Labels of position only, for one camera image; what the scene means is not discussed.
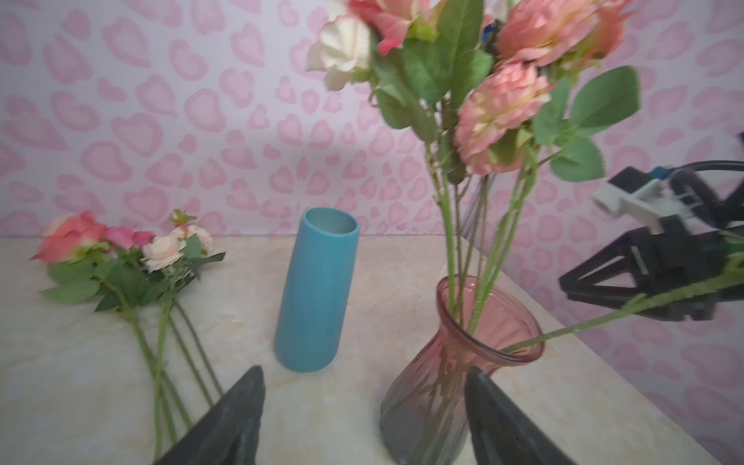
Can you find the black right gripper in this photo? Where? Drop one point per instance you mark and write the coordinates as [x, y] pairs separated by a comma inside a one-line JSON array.
[[645, 262]]

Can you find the pink glass vase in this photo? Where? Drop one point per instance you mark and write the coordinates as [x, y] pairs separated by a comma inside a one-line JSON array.
[[423, 415]]

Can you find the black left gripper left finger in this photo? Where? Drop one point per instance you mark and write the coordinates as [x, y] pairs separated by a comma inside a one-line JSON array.
[[229, 433]]

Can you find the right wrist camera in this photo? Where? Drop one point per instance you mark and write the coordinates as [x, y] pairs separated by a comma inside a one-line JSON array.
[[642, 196]]

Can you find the cream white rose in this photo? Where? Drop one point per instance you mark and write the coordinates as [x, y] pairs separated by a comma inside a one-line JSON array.
[[343, 54]]

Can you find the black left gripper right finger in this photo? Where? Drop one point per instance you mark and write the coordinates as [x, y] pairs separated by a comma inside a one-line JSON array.
[[501, 434]]

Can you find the small pink spray roses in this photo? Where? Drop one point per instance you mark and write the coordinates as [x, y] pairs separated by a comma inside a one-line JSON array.
[[529, 112]]

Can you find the magenta small rose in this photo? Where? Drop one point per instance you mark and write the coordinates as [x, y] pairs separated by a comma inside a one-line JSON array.
[[126, 238]]

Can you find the teal ceramic vase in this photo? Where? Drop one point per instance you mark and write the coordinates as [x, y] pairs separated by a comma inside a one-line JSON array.
[[317, 290]]

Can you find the pink cream spray roses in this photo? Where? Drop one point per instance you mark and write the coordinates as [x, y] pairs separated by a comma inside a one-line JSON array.
[[163, 268]]

